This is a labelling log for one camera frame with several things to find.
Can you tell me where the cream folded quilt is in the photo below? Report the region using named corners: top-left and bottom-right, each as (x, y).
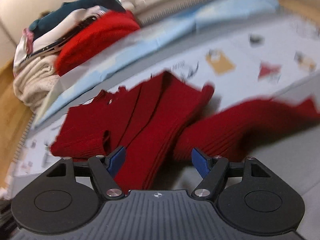
top-left (13, 54), bottom-right (59, 113)

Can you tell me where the grey printed bed cover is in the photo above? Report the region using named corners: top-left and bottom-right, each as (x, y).
top-left (10, 12), bottom-right (319, 197)

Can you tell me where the folded bright red blanket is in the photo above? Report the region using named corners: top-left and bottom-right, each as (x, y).
top-left (55, 10), bottom-right (140, 76)

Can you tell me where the white folded bedding stack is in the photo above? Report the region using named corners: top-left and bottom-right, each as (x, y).
top-left (13, 6), bottom-right (105, 75)

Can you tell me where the light blue folded sheet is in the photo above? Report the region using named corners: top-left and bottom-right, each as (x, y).
top-left (33, 0), bottom-right (279, 127)

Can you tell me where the teal shark plush toy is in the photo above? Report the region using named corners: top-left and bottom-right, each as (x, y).
top-left (28, 0), bottom-right (125, 40)

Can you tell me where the dark red knit sweater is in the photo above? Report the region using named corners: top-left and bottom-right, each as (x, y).
top-left (50, 72), bottom-right (319, 191)

